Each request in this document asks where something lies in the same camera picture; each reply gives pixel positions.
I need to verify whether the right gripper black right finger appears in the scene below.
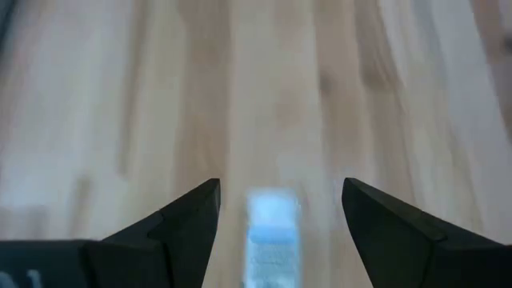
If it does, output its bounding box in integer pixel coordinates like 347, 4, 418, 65
342, 177, 512, 288

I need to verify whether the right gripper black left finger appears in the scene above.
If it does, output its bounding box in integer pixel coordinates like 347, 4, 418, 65
82, 178, 222, 288

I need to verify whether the white supplement bottle blue label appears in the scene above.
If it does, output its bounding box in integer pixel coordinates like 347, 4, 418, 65
243, 187, 303, 288

